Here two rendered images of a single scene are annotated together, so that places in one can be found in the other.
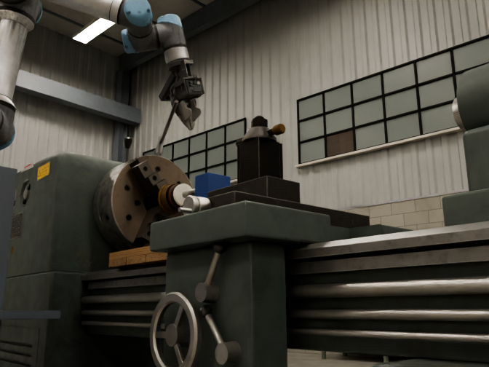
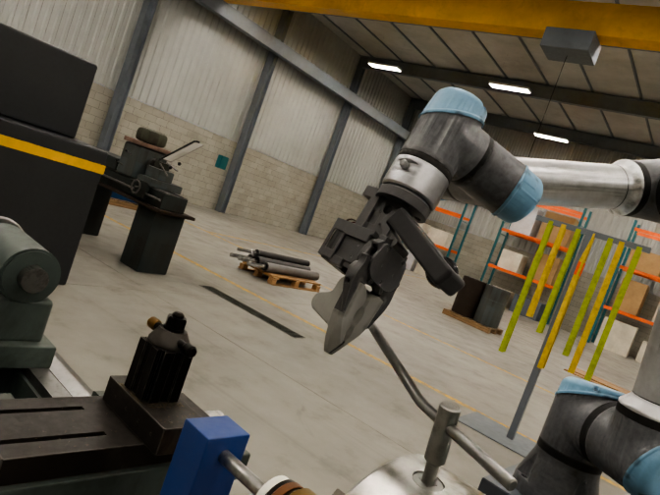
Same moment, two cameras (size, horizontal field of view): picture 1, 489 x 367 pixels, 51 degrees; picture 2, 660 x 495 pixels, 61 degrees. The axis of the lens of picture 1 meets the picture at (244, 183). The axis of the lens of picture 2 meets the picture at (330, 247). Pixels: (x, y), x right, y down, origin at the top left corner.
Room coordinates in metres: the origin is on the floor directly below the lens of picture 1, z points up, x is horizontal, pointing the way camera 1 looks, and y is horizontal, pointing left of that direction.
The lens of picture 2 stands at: (2.17, 0.03, 1.47)
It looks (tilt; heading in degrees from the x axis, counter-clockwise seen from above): 4 degrees down; 171
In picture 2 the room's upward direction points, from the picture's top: 20 degrees clockwise
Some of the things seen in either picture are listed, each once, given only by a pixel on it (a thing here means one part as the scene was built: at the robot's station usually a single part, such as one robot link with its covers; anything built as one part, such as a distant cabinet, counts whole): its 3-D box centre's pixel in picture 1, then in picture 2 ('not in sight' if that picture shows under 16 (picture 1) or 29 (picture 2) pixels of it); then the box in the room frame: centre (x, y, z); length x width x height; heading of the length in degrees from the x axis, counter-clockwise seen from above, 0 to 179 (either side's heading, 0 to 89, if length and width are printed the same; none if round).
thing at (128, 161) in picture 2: not in sight; (130, 186); (-5.36, -1.55, 0.84); 2.28 x 0.91 x 1.67; 47
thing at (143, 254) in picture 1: (193, 260); not in sight; (1.44, 0.15, 0.88); 0.36 x 0.30 x 0.04; 131
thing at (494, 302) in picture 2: not in sight; (479, 303); (-10.09, 5.61, 0.51); 1.20 x 0.80 x 1.01; 42
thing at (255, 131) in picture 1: (259, 136); (171, 336); (1.11, -0.03, 1.13); 0.08 x 0.08 x 0.03
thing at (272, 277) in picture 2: not in sight; (280, 276); (-7.22, 0.83, 0.07); 1.24 x 0.86 x 0.14; 133
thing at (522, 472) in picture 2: not in sight; (561, 473); (1.25, 0.72, 1.15); 0.15 x 0.15 x 0.10
